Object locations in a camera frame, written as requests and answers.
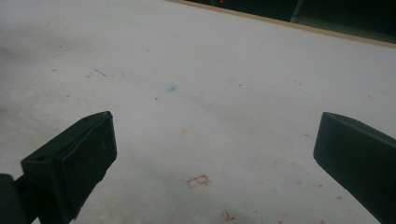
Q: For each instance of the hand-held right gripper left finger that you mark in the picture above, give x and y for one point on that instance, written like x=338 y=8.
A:
x=77 y=165

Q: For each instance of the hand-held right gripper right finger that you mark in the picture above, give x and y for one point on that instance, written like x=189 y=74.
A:
x=361 y=158

